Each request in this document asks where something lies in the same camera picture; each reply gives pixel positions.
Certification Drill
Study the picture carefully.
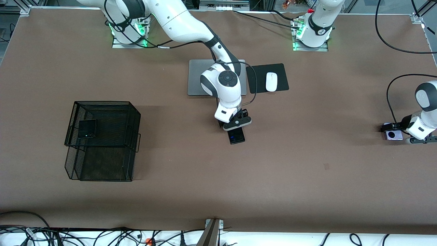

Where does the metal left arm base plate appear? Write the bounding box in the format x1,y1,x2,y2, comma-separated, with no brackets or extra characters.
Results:
293,37,329,52

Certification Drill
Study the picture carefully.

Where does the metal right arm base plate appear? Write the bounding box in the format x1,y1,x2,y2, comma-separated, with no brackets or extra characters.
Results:
112,33,148,49

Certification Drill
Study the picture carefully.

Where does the black cable on table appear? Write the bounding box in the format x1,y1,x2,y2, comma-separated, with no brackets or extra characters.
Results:
233,10,301,30

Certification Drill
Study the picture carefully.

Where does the black looped floor cable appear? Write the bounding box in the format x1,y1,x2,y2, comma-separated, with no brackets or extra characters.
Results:
0,210,52,237

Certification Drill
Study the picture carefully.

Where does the silver closed laptop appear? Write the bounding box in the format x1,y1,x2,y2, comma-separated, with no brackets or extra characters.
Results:
187,59,247,96

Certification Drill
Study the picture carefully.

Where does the long black phone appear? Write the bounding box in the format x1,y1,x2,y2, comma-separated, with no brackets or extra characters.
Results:
228,127,246,145

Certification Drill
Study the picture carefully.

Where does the lilac flip phone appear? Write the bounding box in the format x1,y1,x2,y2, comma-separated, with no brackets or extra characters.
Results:
384,123,404,141

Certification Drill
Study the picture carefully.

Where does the black mouse pad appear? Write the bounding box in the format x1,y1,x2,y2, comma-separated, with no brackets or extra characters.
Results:
246,63,290,94

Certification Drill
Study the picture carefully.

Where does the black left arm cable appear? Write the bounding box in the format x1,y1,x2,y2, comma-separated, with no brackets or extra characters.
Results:
376,0,437,134

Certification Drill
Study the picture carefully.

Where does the white computer mouse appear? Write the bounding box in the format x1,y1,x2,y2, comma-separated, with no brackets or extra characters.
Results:
266,72,278,92

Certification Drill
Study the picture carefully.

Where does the black mesh two-tier tray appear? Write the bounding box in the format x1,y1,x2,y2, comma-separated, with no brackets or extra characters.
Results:
64,101,141,182

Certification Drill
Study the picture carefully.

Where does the grey metal bracket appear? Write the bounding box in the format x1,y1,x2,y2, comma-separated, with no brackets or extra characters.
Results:
196,219,224,246

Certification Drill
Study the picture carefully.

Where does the small black flip phone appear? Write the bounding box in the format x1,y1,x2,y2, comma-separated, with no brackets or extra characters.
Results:
78,119,97,139

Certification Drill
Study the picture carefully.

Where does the grey power strip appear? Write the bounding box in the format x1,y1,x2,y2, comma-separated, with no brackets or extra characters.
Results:
199,0,250,11

